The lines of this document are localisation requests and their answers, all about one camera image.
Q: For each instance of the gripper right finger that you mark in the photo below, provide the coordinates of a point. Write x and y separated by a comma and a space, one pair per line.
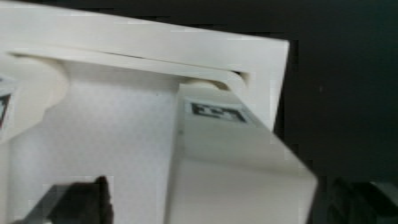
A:
362, 203

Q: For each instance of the white desk tabletop tray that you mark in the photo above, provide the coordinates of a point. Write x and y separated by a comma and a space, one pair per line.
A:
103, 137

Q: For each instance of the white desk leg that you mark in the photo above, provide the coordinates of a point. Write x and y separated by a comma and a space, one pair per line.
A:
34, 86
238, 180

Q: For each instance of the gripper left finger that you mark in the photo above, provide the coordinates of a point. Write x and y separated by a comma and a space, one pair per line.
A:
74, 204

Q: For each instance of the white U-shaped fence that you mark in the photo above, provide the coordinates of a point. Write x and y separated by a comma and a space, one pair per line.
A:
87, 37

